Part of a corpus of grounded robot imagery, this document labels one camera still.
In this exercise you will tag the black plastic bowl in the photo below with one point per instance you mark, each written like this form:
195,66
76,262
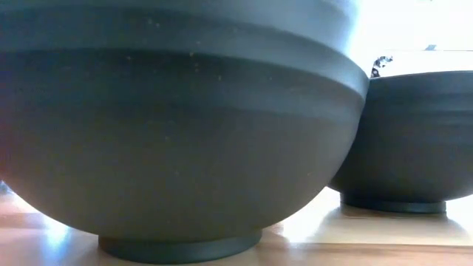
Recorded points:
414,140
166,147

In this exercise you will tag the small dark distant object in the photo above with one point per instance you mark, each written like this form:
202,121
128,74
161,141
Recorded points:
380,65

